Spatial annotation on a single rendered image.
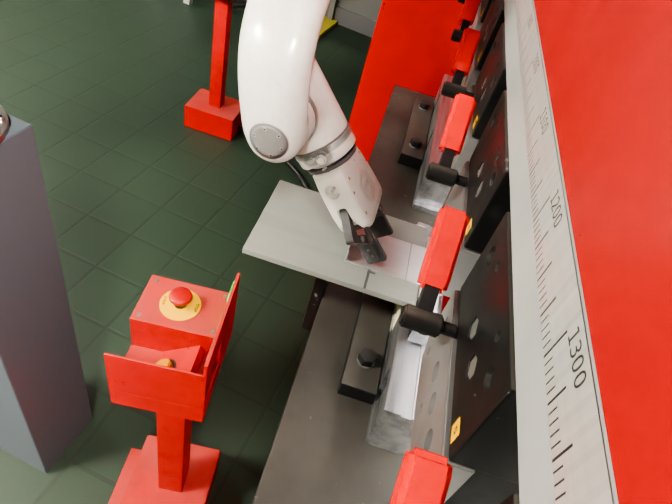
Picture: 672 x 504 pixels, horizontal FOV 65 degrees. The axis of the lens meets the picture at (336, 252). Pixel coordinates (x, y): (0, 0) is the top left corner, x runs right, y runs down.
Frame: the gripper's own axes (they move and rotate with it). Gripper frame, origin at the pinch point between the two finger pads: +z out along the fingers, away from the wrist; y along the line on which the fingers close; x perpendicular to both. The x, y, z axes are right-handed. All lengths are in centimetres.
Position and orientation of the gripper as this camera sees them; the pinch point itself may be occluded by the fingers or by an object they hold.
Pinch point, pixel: (376, 239)
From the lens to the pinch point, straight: 79.9
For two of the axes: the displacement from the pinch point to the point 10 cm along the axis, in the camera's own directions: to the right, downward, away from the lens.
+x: -8.6, 2.1, 4.6
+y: 2.3, -6.5, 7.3
